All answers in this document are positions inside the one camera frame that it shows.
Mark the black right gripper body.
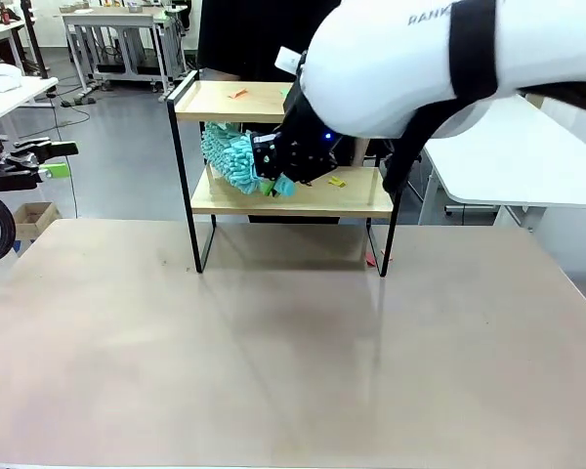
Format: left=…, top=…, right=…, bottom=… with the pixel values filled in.
left=275, top=80, right=346, bottom=186

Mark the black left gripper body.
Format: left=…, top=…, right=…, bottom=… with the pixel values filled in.
left=0, top=130, right=40, bottom=192

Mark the teal microfibre duster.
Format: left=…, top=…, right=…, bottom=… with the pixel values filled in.
left=199, top=121, right=299, bottom=199

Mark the cardboard box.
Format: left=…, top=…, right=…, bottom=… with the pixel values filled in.
left=10, top=201, right=63, bottom=241

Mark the white side table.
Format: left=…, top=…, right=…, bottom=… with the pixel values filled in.
left=0, top=63, right=60, bottom=129

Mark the white cloth pile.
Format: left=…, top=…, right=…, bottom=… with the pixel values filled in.
left=0, top=64, right=23, bottom=94

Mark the black pole stand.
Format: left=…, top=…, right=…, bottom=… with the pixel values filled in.
left=21, top=0, right=50, bottom=79

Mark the person in black T-shirt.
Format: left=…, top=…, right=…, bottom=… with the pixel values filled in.
left=196, top=0, right=343, bottom=84

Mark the two-tier wooden shelf black frame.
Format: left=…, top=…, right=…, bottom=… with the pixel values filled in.
left=164, top=69, right=402, bottom=278

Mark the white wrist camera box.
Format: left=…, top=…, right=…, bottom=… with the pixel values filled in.
left=274, top=46, right=307, bottom=79

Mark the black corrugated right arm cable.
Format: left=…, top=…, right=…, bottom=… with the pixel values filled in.
left=381, top=81, right=586, bottom=195

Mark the grey metal frame table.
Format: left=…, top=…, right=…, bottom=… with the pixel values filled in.
left=61, top=7, right=187, bottom=94

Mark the black strap on right arm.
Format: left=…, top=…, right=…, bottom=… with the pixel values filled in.
left=448, top=0, right=499, bottom=102

